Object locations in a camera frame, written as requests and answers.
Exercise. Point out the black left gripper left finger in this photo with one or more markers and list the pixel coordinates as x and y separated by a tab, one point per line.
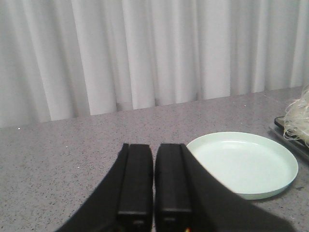
123	201

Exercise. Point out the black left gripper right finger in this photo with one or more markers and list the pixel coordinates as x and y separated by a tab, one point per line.
189	199

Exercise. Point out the white vermicelli bundle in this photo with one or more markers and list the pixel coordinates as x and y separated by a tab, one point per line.
296	119

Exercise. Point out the light green plastic plate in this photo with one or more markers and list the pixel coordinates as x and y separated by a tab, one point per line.
252	166

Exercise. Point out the silver black kitchen scale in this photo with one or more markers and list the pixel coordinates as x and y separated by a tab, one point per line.
297	146

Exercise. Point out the white pleated curtain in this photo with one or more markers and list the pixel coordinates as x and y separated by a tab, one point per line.
68	58

